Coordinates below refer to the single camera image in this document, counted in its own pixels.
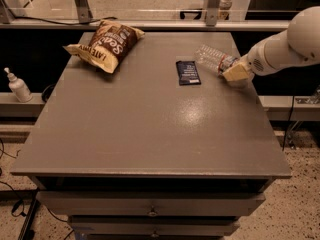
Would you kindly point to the metal frame post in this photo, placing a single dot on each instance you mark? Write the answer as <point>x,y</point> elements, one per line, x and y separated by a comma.
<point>83,11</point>
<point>212,8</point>

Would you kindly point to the lower grey drawer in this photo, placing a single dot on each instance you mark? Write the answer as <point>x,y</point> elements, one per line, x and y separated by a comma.
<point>156,226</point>

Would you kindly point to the top grey drawer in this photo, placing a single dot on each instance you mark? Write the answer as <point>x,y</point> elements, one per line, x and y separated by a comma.
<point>150,203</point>

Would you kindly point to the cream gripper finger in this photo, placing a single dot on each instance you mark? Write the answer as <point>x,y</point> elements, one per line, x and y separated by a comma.
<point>237,72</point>

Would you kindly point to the brown chip bag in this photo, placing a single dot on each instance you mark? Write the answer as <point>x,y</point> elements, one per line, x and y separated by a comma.
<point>109,45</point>

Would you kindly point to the grey drawer cabinet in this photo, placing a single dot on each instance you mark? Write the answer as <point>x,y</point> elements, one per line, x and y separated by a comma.
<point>138,130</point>

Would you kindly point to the left metal frame post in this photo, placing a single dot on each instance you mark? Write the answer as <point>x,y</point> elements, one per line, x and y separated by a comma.
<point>83,11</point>

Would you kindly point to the clear plastic water bottle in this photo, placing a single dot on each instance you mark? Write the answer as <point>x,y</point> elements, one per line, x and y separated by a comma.
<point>214,59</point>

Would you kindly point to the dark blue rxbar wrapper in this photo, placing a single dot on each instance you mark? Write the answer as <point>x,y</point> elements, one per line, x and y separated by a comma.
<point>187,73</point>

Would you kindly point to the grey drawer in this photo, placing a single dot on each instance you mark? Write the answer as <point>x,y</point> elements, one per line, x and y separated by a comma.
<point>150,203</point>
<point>156,226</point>

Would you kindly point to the right metal frame post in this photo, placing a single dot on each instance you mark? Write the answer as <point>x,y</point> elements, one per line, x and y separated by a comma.
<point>212,8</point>

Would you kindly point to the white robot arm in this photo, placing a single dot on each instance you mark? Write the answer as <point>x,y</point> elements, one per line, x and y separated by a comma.
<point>297,46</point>

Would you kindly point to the white pump dispenser bottle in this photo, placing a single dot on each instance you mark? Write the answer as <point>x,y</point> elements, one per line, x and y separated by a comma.
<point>18,87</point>

